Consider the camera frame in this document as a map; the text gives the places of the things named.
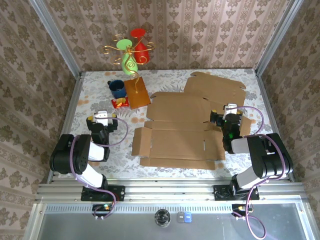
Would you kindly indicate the brown cardboard box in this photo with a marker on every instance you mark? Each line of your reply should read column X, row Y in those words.
column 175, row 140
column 215, row 87

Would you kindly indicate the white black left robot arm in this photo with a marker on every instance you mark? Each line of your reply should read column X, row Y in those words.
column 65, row 155

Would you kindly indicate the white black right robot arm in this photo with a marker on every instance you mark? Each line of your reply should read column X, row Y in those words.
column 270, row 160

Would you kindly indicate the red snack packet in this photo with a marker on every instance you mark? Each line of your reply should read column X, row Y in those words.
column 120, row 103

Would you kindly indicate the dark blue mug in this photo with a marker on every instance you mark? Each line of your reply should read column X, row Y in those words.
column 117, row 88

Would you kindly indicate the orange wooden base board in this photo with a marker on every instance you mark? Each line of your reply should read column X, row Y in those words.
column 138, row 98

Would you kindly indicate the green plastic goblet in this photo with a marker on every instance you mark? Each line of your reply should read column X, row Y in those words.
column 123, row 45

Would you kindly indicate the red plastic goblet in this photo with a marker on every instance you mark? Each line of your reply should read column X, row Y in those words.
column 140, row 48

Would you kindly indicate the small black controller board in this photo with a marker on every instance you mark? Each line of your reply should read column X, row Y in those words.
column 240, row 208
column 101, row 208

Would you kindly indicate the small blue card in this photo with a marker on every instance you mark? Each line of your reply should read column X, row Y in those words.
column 188, row 217

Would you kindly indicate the small grey card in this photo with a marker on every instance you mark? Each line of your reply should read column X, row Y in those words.
column 180, row 217

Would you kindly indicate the black round knob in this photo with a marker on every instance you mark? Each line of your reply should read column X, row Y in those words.
column 162, row 217

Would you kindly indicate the grey metal shelf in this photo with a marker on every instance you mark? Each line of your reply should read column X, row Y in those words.
column 150, row 231

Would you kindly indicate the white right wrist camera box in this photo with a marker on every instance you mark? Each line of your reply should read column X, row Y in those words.
column 230, row 110

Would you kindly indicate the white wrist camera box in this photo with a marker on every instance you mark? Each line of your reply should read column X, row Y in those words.
column 230, row 110
column 101, row 117

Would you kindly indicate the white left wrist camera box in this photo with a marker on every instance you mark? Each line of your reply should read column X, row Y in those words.
column 101, row 117

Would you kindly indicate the aluminium table side rail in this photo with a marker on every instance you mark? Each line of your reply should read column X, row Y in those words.
column 263, row 92
column 72, row 100

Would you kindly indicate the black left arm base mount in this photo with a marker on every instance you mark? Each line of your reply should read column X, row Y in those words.
column 117, row 193

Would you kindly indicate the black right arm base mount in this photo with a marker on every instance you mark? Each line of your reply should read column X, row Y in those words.
column 221, row 193

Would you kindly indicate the aluminium mounting rail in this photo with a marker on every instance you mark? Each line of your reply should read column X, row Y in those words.
column 170, row 191

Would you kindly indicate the aluminium corner post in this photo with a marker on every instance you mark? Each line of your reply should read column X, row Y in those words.
column 55, row 37
column 277, row 35

